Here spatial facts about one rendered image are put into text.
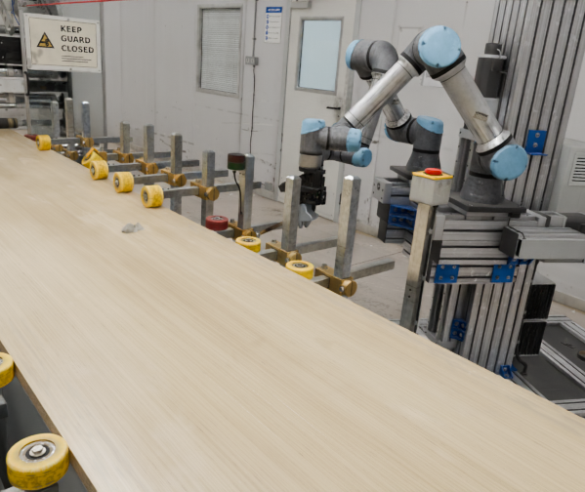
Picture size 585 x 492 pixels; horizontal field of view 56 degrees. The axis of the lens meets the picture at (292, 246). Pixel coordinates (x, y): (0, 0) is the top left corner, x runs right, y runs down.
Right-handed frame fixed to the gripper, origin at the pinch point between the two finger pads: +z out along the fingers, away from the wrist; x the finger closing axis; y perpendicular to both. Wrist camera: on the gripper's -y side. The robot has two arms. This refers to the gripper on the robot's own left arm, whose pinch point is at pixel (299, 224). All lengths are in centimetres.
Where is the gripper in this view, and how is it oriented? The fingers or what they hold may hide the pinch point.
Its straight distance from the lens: 187.0
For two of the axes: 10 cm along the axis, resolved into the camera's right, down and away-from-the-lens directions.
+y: 8.7, 2.2, -4.5
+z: -0.8, 9.4, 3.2
